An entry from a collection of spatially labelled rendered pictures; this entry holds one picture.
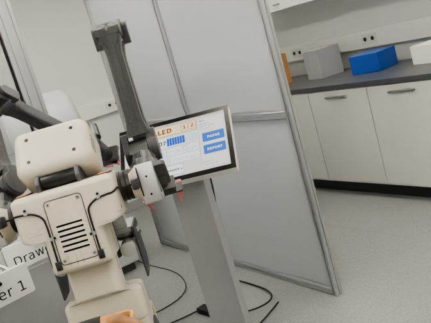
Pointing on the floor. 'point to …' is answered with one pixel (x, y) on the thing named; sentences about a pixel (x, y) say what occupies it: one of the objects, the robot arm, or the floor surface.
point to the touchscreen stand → (211, 253)
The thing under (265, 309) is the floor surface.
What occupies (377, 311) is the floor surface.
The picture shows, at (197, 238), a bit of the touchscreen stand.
